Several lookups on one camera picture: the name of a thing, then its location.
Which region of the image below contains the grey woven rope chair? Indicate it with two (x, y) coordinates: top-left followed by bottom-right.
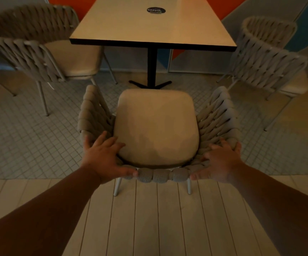
(77, 85), (241, 197)
(0, 4), (118, 117)
(216, 16), (308, 132)

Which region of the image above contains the black oval table sticker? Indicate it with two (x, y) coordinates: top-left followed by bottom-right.
(147, 7), (167, 15)

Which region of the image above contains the person's right forearm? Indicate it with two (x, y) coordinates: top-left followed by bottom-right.
(228, 162), (308, 256)

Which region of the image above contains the person's left forearm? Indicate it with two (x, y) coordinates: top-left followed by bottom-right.
(0, 165), (101, 256)

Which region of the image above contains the beige seat cushion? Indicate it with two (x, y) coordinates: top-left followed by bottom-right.
(278, 70), (308, 97)
(44, 39), (104, 78)
(113, 89), (200, 167)

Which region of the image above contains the person's left hand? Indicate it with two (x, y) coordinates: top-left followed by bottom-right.
(81, 130), (139, 185)

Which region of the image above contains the person's right hand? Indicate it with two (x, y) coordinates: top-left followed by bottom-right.
(190, 138), (242, 184)

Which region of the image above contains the beige table with black pedestal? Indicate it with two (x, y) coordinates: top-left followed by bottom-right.
(69, 0), (237, 90)

